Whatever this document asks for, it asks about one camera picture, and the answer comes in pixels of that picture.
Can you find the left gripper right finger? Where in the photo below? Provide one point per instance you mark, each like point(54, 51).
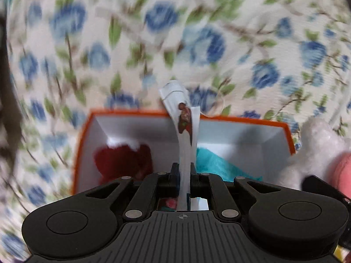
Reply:
point(212, 188)

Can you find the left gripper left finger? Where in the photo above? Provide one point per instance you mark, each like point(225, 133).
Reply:
point(151, 190)

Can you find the teal tissue packet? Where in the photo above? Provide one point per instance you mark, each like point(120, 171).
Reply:
point(209, 162)

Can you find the red santa hat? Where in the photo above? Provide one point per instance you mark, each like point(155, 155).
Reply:
point(116, 162)

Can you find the white plush cat toy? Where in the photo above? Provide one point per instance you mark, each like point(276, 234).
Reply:
point(323, 154)

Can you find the orange cardboard box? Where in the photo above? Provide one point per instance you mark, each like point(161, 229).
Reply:
point(258, 148)

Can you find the floral blue bedspread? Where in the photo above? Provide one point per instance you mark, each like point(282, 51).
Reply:
point(276, 60)

